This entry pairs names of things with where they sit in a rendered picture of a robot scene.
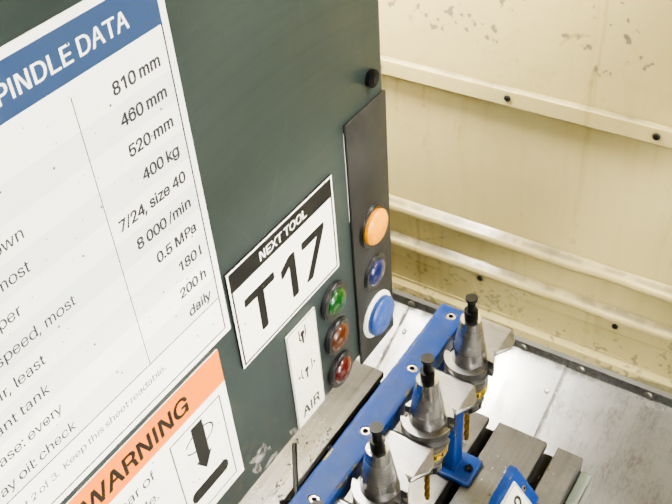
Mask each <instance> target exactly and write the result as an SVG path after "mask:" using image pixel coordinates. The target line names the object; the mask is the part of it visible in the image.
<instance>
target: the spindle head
mask: <svg viewBox="0 0 672 504"><path fill-rule="evenodd" d="M81 1H83V0H0V47H1V46H3V45H5V44H7V43H8V42H10V41H12V40H14V39H15V38H17V37H19V36H21V35H23V34H24V33H26V32H28V31H30V30H31V29H33V28H35V27H37V26H39V25H40V24H42V23H44V22H46V21H47V20H49V19H51V18H53V17H55V16H56V15H58V14H60V13H62V12H63V11H65V10H67V9H69V8H71V7H72V6H74V5H76V4H78V3H79V2H81ZM164 2H165V6H166V11H167V16H168V21H169V26H170V31H171V36H172V41H173V46H174V51H175V56H176V61H177V65H178V70H179V75H180V80H181V85H182V90H183V95H184V100H185V105H186V110H187V115H188V120H189V124H190V129H191V134H192V139H193V144H194V149H195V154H196V159H197V164H198V169H199V174H200V179H201V183H202V188H203V193H204V198H205V203H206V208H207V213H208V218H209V223H210V228H211V233H212V238H213V242H214V247H215V252H216V257H217V262H218V267H219V272H220V277H221V282H222V287H223V292H224V297H225V301H226V306H227V311H228V316H229V321H230V326H231V329H230V330H229V331H228V332H227V333H226V334H225V335H224V336H223V337H222V338H221V339H220V340H219V341H218V342H217V343H216V344H215V345H214V346H213V347H212V348H211V349H210V350H209V351H208V352H207V353H206V354H205V355H204V356H203V357H202V358H201V360H200V361H199V362H198V363H197V364H196V365H195V366H194V367H193V368H192V369H191V370H190V371H189V372H188V373H187V374H186V375H185V376H184V377H183V378H182V379H181V380H180V381H179V382H178V383H177V384H176V385H175V386H174V387H173V388H172V389H171V390H170V391H169V392H168V393H167V394H166V395H165V396H164V397H163V398H162V399H161V400H160V401H159V402H158V404H157V405H156V406H155V407H154V408H153V409H152V410H151V411H150V412H149V413H148V414H147V415H146V416H145V417H144V418H143V419H142V420H141V421H140V422H139V423H138V424H137V425H136V426H135V427H134V428H133V429H132V430H131V431H130V432H129V433H128V434H127V435H126V436H125V437H124V438H123V439H122V440H121V441H120V442H119V443H118V444H117V445H116V446H115V448H114V449H113V450H112V451H111V452H110V453H109V454H108V455H107V456H106V457H105V458H104V459H103V460H102V461H101V462H100V463H99V464H98V465H97V466H96V467H95V468H94V469H93V470H92V471H91V472H90V473H89V474H88V475H87V476H86V477H85V478H84V479H83V480H82V481H81V482H80V483H79V484H78V485H77V486H76V487H75V488H74V489H73V490H72V492H71V493H70V494H69V495H68V496H67V497H66V498H65V499H64V500H63V501H62V502H61V503H60V504H66V503H67V502H68V501H69V500H70V499H71V498H72V497H73V496H74V495H75V494H76V493H77V491H78V490H79V489H80V488H81V487H82V486H83V485H84V484H85V483H86V482H87V481H88V480H89V479H90V478H91V477H92V476H93V475H94V474H95V473H96V472H97V471H98V470H99V469H100V468H101V467H102V466H103V465H104V464H105V463H106V462H107V461H108V460H109V459H110V458H111V457H112V455H113V454H114V453H115V452H116V451H117V450H118V449H119V448H120V447H121V446H122V445H123V444H124V443H125V442H126V441H127V440H128V439H129V438H130V437H131V436H132V435H133V434H134V433H135V432H136V431H137V430H138V429H139V428H140V427H141V426H142V425H143V424H144V423H145V422H146V420H147V419H148V418H149V417H150V416H151V415H152V414H153V413H154V412H155V411H156V410H157V409H158V408H159V407H160V406H161V405H162V404H163V403H164V402H165V401H166V400H167V399H168V398H169V397H170V396H171V395H172V394H173V393H174V392H175V391H176V390H177V389H178V388H179V387H180V385H181V384H182V383H183V382H184V381H185V380H186V379H187V378H188V377H189V376H190V375H191V374H192V373H193V372H194V371H195V370H196V369H197V368H198V367H199V366H200V365H201V364H202V363H203V362H204V361H205V360H206V359H207V358H208V357H209V356H210V355H211V354H212V353H213V352H214V350H215V349H218V354H219V358H220V363H221V367H222V372H223V376H224V381H225V385H226V390H227V394H228V399H229V403H230V408H231V412H232V417H233V421H234V426H235V430H236V435H237V439H238V444H239V448H240V453H241V457H242V462H243V466H244V471H243V472H242V473H241V474H240V475H239V477H238V478H237V479H236V480H235V481H234V483H233V484H232V485H231V486H230V487H229V489H228V490H227V491H226V492H225V493H224V495H223V496H222V497H221V498H220V499H219V501H218V502H217V503H216V504H239V503H240V501H241V500H242V499H243V498H244V496H245V495H246V494H247V493H248V491H249V490H250V489H251V488H252V487H253V485H254V484H255V483H256V482H257V480H258V479H259V478H260V477H261V475H262V474H263V473H264V472H265V471H266V469H267V468H268V467H269V466H270V464H271V463H272V462H273V461H274V460H275V458H276V457H277V456H278V455H279V453H280V452H281V451H282V450H283V448H284V447H285V446H286V445H287V444H288V442H289V441H290V440H291V439H292V437H293V436H294V435H295V434H296V432H297V431H298V430H299V429H298V423H297V416H296V410H295V403H294V396H293V390H292V383H291V376H290V369H289V363H288V356H287V349H286V343H285V337H286V336H287V335H288V334H289V333H290V332H291V330H292V329H293V328H294V327H295V326H296V325H297V324H298V323H299V322H300V321H301V319H302V318H303V317H304V316H305V315H306V314H307V313H308V312H309V311H310V310H311V308H312V307H314V308H315V314H316V322H317V331H318V340H319V349H320V357H321V366H322V375H323V384H324V393H325V397H326V396H327V394H328V393H329V392H330V391H331V389H332V388H333V387H331V386H330V384H329V380H328V376H329V371H330V367H331V365H332V363H333V361H334V359H335V358H336V356H337V355H338V354H339V353H340V352H341V351H343V350H349V351H351V352H352V355H353V362H354V361H355V360H356V359H357V357H358V356H359V343H358V329H357V315H356V301H355V287H354V273H353V259H352V245H351V232H350V222H349V209H348V196H347V182H346V168H345V154H344V140H343V125H344V124H345V123H347V122H348V121H349V120H350V119H351V118H352V117H353V116H354V115H355V114H356V113H358V112H359V111H360V110H361V109H362V108H363V107H364V106H365V105H366V104H367V103H368V102H370V101H371V100H372V99H373V98H374V97H375V96H376V95H377V94H378V93H379V92H381V91H382V81H381V54H380V27H379V1H378V0H164ZM329 174H330V175H332V187H333V198H334V210H335V222H336V234H337V245H338V257H339V267H338V268H337V269H336V270H335V271H334V272H333V273H332V275H331V276H330V277H329V278H328V279H327V280H326V281H325V282H324V283H323V284H322V285H321V286H320V288H319V289H318V290H317V291H316V292H315V293H314V294H313V295H312V296H311V297H310V298H309V300H308V301H307V302H306V303H305V304H304V305H303V306H302V307H301V308H300V309H299V310H298V311H297V313H296V314H295V315H294V316H293V317H292V318H291V319H290V320H289V321H288V322H287V323H286V324H285V326H284V327H283V328H282V329H281V330H280V331H279V332H278V333H277V334H276V335H275V336H274V337H273V339H272V340H271V341H270V342H269V343H268V344H267V345H266V346H265V347H264V348H263V349H262V351H261V352H260V353H259V354H258V355H257V356H256V357H255V358H254V359H253V360H252V361H251V362H250V364H249V365H248V366H247V367H246V368H245V369H242V366H241V361H240V356H239V351H238V346H237V341H236V336H235V331H234V326H233V321H232V316H231V311H230V306H229V301H228V296H227V291H226V286H225V281H224V276H223V275H224V274H225V273H226V272H227V271H228V270H229V269H230V268H231V267H233V266H234V265H235V264H236V263H237V262H238V261H239V260H240V259H241V258H242V257H243V256H244V255H245V254H246V253H247V252H248V251H249V250H250V249H251V248H252V247H253V246H254V245H256V244H257V243H258V242H259V241H260V240H261V239H262V238H263V237H264V236H265V235H266V234H267V233H268V232H269V231H270V230H271V229H272V228H273V227H274V226H275V225H276V224H278V223H279V222H280V221H281V220H282V219H283V218H284V217H285V216H286V215H287V214H288V213H289V212H290V211H291V210H292V209H293V208H294V207H295V206H296V205H297V204H298V203H299V202H301V201H302V200H303V199H304V198H305V197H306V196H307V195H308V194H309V193H310V192H311V191H312V190H313V189H314V188H315V187H316V186H317V185H318V184H319V183H320V182H321V181H322V180H324V179H325V178H326V177H327V176H328V175H329ZM337 280H341V281H344V282H345V283H346V285H347V288H348V296H347V301H346V304H345V306H344V308H343V310H342V312H341V313H340V315H339V316H338V317H337V318H339V317H341V316H345V317H347V318H348V319H349V321H350V324H351V329H350V334H349V338H348V340H347V342H346V344H345V346H344V348H343V349H342V350H341V351H340V352H339V353H338V354H336V355H334V356H331V355H328V354H327V353H326V350H325V339H326V336H327V333H328V330H329V328H330V327H331V325H332V323H333V322H334V321H335V320H336V319H337V318H336V319H334V320H333V321H326V320H324V319H323V317H322V314H321V304H322V300H323V297H324V295H325V293H326V291H327V289H328V288H329V287H330V285H331V284H332V283H334V282H335V281H337Z"/></svg>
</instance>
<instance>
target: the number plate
mask: <svg viewBox="0 0 672 504"><path fill-rule="evenodd" d="M500 504H532V503H531V502H530V501H529V499H528V498H527V497H526V496H525V494H524V493H523V492H522V490H521V489H520V488H519V486H518V485H517V484H516V482H515V481H513V482H512V484H511V486H510V488H509V489H508V491H507V493H506V495H505V496H504V498H503V500H502V502H501V503H500Z"/></svg>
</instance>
